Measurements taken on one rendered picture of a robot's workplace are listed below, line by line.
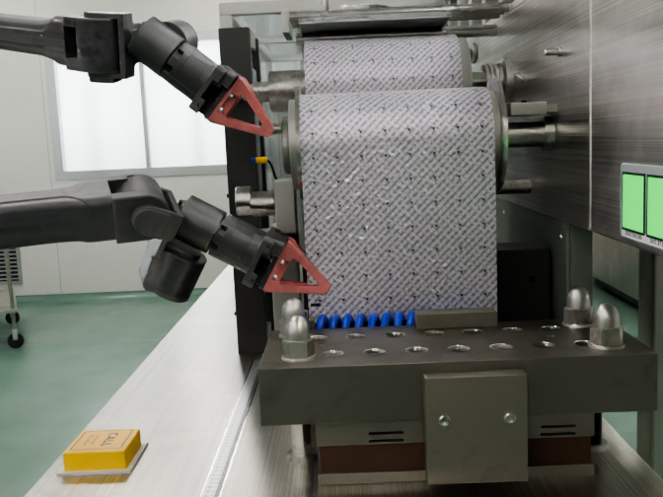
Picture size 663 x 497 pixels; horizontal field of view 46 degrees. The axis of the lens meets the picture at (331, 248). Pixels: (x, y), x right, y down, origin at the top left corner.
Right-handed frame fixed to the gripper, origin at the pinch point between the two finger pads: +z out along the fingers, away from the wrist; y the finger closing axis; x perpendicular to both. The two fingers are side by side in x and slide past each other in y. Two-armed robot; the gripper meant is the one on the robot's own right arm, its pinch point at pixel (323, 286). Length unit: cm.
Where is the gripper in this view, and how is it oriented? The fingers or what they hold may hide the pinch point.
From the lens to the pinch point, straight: 97.4
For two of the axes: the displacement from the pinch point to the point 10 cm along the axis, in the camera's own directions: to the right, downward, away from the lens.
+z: 8.9, 4.5, 0.6
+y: -0.1, 1.4, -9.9
